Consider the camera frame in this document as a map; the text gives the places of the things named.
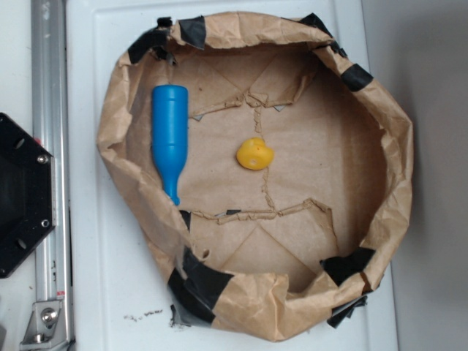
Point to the yellow rubber duck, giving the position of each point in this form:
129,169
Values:
254,154

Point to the brown paper bag tray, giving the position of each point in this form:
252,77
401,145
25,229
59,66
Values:
269,252

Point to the blue plastic bottle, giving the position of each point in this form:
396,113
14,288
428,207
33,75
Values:
170,135

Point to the white plastic board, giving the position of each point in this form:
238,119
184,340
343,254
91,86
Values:
120,300

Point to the aluminium extrusion rail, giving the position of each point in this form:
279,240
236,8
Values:
53,259

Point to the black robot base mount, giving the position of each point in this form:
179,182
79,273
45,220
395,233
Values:
26,195

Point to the metal corner bracket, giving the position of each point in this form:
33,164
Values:
46,328

